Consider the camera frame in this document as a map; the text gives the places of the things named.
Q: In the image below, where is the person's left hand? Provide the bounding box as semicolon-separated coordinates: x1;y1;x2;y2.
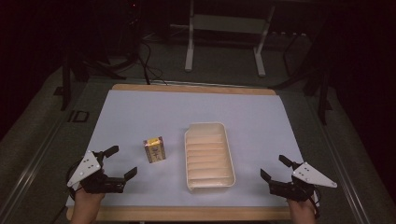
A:
73;186;106;217

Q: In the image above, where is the small yellow patterned box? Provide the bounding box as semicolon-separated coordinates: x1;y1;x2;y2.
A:
142;135;167;164

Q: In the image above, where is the beige ribbed plastic tray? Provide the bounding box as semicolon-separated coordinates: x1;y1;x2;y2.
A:
183;121;237;195

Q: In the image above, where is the dark computer tower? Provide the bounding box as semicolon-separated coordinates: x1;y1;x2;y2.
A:
123;0;145;63

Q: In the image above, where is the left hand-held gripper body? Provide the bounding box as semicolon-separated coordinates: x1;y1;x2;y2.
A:
66;149;126;195

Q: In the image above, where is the black metal stand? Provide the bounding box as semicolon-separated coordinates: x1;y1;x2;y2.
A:
273;31;333;126

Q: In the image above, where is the person's right hand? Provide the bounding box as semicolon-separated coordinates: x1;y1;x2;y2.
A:
287;198;318;218

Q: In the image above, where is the black floor cable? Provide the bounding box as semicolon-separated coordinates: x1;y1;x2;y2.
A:
138;38;167;86

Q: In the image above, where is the pale blue table mat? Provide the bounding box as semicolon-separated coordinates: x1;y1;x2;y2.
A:
65;89;305;208

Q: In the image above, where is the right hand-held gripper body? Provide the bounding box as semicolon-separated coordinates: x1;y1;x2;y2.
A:
268;161;338;203

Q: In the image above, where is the white metal stand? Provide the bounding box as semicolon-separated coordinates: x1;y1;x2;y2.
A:
184;0;277;78

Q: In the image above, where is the black tripod stand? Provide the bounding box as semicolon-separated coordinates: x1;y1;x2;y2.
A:
60;43;127;112

